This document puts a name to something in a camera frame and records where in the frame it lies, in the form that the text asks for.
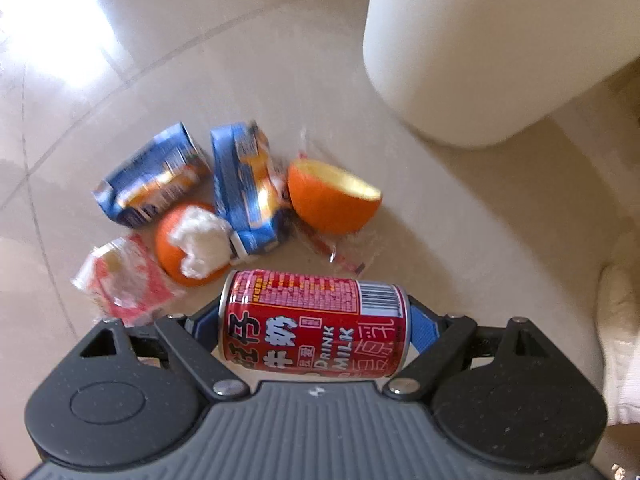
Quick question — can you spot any blue drink carton white cap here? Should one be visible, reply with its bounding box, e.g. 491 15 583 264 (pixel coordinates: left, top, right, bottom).
210 121 292 262

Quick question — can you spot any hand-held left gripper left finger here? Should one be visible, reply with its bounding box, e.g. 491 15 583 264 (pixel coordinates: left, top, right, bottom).
75 296 252 403

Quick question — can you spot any red drink can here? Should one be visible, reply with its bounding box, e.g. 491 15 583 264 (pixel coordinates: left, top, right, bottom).
218 269 412 378

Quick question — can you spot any white plastic trash bin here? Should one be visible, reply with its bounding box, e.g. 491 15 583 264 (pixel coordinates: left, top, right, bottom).
362 0 640 150

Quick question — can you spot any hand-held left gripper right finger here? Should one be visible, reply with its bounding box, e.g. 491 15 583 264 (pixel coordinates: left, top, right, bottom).
383 294 547 403

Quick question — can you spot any white cloth at edge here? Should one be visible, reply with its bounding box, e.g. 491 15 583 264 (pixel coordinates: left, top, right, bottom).
595 262 640 428

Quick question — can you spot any orange peel half with tissue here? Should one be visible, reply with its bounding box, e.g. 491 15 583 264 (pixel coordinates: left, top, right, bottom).
154 202 236 288

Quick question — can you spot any red and white snack wrapper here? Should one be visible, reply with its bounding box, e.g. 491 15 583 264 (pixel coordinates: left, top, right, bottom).
71 234 188 328

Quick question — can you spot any crumpled white tissue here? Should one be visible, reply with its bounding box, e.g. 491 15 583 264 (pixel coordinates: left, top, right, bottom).
171 206 232 278

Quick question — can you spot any clear wrapper with red stripe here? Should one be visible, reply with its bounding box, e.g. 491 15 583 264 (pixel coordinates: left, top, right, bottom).
294 127 371 273

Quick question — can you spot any hollow orange peel half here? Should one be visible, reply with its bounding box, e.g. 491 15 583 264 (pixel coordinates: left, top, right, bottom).
286 158 383 235

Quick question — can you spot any crushed blue drink carton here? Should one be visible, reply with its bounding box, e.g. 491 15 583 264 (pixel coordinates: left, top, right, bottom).
92 121 213 228

